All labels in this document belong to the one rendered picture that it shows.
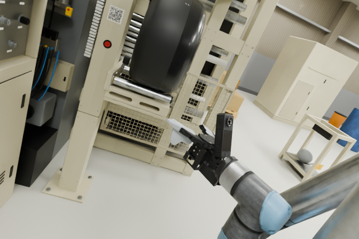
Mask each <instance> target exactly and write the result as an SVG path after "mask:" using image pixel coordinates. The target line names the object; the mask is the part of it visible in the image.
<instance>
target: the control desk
mask: <svg viewBox="0 0 359 239"><path fill-rule="evenodd" d="M47 1H48V0H0V208H1V207H2V206H3V205H4V204H5V202H6V201H7V200H8V199H9V198H10V197H11V196H12V194H13V188H14V182H15V177H16V172H17V167H18V161H19V155H20V149H21V143H22V137H23V133H24V128H25V122H26V116H27V110H28V105H29V99H30V93H31V89H32V83H33V77H34V71H35V66H36V60H37V55H38V50H39V46H40V40H41V34H42V28H43V22H44V17H45V11H46V5H47Z"/></svg>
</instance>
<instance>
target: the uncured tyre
mask: <svg viewBox="0 0 359 239"><path fill-rule="evenodd" d="M185 2H187V3H189V4H190V6H187V5H184V3H185ZM205 20H206V12H205V9H204V7H203V4H201V3H200V2H199V1H198V0H151V2H150V4H149V7H148V9H147V11H146V14H145V17H144V19H143V22H142V25H141V28H140V30H139V33H138V36H137V39H136V43H135V46H134V50H133V53H132V57H131V62H130V68H129V75H130V77H131V79H132V81H133V82H134V83H137V84H139V85H142V86H145V87H148V88H151V89H153V90H156V91H159V92H162V93H164V94H169V93H172V92H174V91H176V90H177V89H178V88H179V86H180V84H181V83H182V81H183V79H184V77H185V75H186V73H187V72H188V70H189V67H190V65H191V62H192V60H193V58H194V55H195V53H196V50H197V48H198V45H199V42H200V39H201V35H202V31H203V28H204V25H205Z"/></svg>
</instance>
